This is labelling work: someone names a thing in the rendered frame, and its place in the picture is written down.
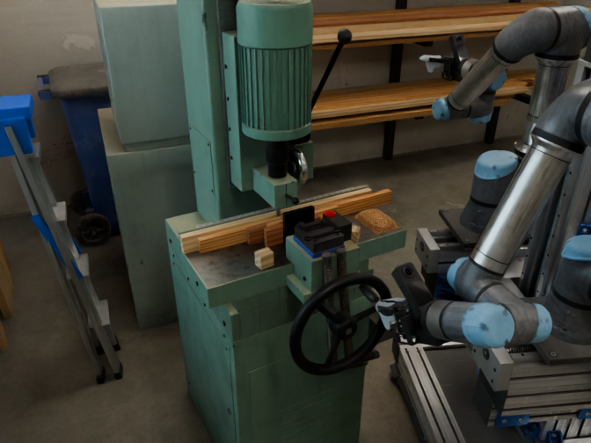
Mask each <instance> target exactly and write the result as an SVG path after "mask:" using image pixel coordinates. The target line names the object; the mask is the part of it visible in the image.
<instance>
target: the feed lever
mask: <svg viewBox="0 0 591 443"><path fill-rule="evenodd" d="M337 37H338V41H339V43H338V45H337V47H336V49H335V51H334V53H333V55H332V58H331V60H330V62H329V64H328V66H327V68H326V70H325V72H324V75H323V77H322V79H321V81H320V83H319V85H318V87H317V90H316V92H315V94H314V96H313V98H312V100H311V111H312V110H313V108H314V106H315V104H316V102H317V99H318V97H319V95H320V93H321V91H322V89H323V88H324V86H325V83H326V81H327V78H328V76H329V75H330V73H331V71H332V68H333V66H334V64H335V62H336V61H337V59H338V57H339V53H340V51H341V49H342V48H343V46H344V44H347V43H349V42H350V41H351V39H352V33H351V31H350V30H348V29H346V28H343V29H341V30H340V31H339V32H338V36H337ZM309 140H310V133H309V134H307V135H305V136H304V137H302V138H298V139H294V140H290V141H288V142H290V143H291V144H292V145H296V144H301V143H305V142H308V141H309Z"/></svg>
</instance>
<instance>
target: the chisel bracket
mask: <svg viewBox="0 0 591 443"><path fill-rule="evenodd" d="M252 178H253V190H254V191H255V192H256V193H257V194H259V195H260V196H261V197H262V198H263V199H264V200H265V201H266V202H267V203H268V204H270V205H271V206H272V207H273V208H274V209H277V208H281V207H287V206H291V205H294V204H293V203H292V200H290V199H288V198H287V197H285V194H286V193H287V194H289V195H291V196H292V197H297V180H296V179H295V178H293V177H292V176H290V175H289V174H288V173H287V176H286V177H284V178H271V177H269V176H268V168H267V164H265V165H260V166H257V167H253V168H252Z"/></svg>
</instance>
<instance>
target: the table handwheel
mask: <svg viewBox="0 0 591 443"><path fill-rule="evenodd" d="M361 284H364V285H367V286H371V287H373V288H374V289H375V290H376V291H377V292H378V293H379V295H380V298H381V300H386V299H391V298H392V296H391V293H390V290H389V288H388V286H387V285H386V284H385V283H384V281H383V280H381V279H380V278H378V277H377V276H375V275H373V274H370V273H365V272H354V273H349V274H346V275H343V276H340V277H338V278H336V279H334V280H331V281H329V282H328V283H326V284H325V285H323V286H322V287H320V288H319V289H318V290H317V291H316V292H315V293H314V294H313V295H312V296H311V297H310V298H309V299H308V300H307V301H306V302H305V303H304V304H303V306H302V307H301V309H300V311H299V312H298V314H297V316H296V318H295V321H294V322H293V325H292V328H291V332H290V336H289V350H290V353H291V356H292V359H293V361H294V362H295V363H296V364H297V366H298V367H299V368H301V369H302V370H303V371H304V372H306V373H308V374H314V375H330V374H336V373H339V372H342V371H344V370H347V369H348V368H350V367H352V366H354V365H355V364H357V363H358V362H360V361H361V360H362V359H364V358H365V357H366V356H367V355H368V354H369V353H370V352H371V351H372V350H373V349H374V348H375V347H376V345H377V344H378V343H379V341H380V340H381V338H382V337H383V335H384V333H385V332H386V330H387V329H386V328H385V327H384V325H383V321H382V318H381V317H380V316H379V319H378V322H377V324H376V327H375V328H374V330H373V331H372V333H371V334H370V336H369V337H368V339H367V340H366V341H365V342H364V343H363V344H362V345H361V346H360V347H359V348H358V349H357V350H355V351H354V352H352V353H351V354H349V355H348V356H346V357H345V358H344V359H340V360H338V361H335V362H332V361H333V358H334V355H335V353H336V351H337V349H338V347H339V343H340V341H341V340H347V339H349V338H351V337H352V336H353V335H354V334H355V332H356V331H357V328H358V323H357V322H359V321H360V320H361V319H363V318H365V317H367V316H369V315H371V314H373V313H375V312H376V305H374V306H372V307H370V308H369V309H366V310H364V311H362V312H361V313H359V314H356V315H354V316H350V315H349V314H348V313H347V312H346V311H344V310H341V311H338V309H337V308H336V307H335V306H331V307H327V306H325V300H326V299H327V298H328V297H329V296H331V295H332V294H334V293H336V292H338V291H339V290H340V289H343V288H345V287H350V286H353V285H361ZM316 309H317V310H318V311H319V312H321V313H322V314H323V315H324V317H325V318H326V319H327V320H328V321H329V323H328V327H329V329H330V330H331V332H332V333H333V334H334V335H335V337H334V340H333V342H332V346H331V349H330V351H329V353H328V355H327V358H326V360H325V363H324V364H317V363H314V362H311V361H309V360H308V359H306V357H305V356H304V354H303V350H302V335H303V330H304V328H305V325H306V323H307V322H308V320H309V319H310V317H311V315H312V314H313V312H314V311H315V310H316Z"/></svg>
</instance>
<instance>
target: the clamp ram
mask: <svg viewBox="0 0 591 443"><path fill-rule="evenodd" d="M314 218H315V207H313V206H312V205H311V206H307V207H301V208H297V209H294V210H290V211H287V212H283V242H284V243H286V237H287V236H292V235H294V234H295V226H299V225H303V224H305V223H309V222H313V221H314Z"/></svg>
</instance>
